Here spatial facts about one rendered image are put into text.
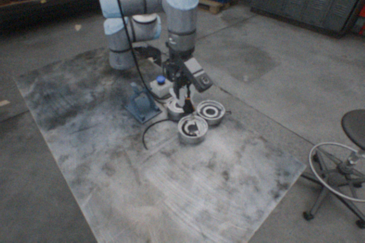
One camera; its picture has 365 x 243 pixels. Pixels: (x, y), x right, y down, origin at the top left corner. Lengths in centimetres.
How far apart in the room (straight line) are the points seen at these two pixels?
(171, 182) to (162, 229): 13
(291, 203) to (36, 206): 166
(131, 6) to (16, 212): 154
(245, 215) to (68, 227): 119
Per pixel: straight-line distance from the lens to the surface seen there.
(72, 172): 78
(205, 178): 69
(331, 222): 173
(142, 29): 109
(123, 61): 113
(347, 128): 133
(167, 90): 93
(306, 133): 211
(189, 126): 78
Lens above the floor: 140
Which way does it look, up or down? 43 degrees down
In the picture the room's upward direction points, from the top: straight up
